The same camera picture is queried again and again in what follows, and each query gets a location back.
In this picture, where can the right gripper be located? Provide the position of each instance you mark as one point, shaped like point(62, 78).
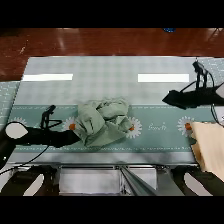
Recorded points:
point(181, 98)

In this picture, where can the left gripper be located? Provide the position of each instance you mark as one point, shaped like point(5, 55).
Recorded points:
point(65, 138)

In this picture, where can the pale green shirt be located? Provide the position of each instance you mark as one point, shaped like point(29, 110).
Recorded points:
point(100, 123)

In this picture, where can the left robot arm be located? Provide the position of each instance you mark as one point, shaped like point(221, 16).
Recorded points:
point(31, 136)

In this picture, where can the beige garment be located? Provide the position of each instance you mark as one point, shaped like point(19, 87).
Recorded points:
point(210, 146)

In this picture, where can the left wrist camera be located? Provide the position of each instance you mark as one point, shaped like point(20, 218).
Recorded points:
point(46, 117)

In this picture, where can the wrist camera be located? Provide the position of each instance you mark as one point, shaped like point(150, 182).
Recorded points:
point(200, 71)
point(46, 117)

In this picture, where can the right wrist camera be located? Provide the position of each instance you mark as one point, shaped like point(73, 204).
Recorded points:
point(200, 71)

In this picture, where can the silver frame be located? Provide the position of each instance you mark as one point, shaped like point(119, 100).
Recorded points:
point(100, 181)

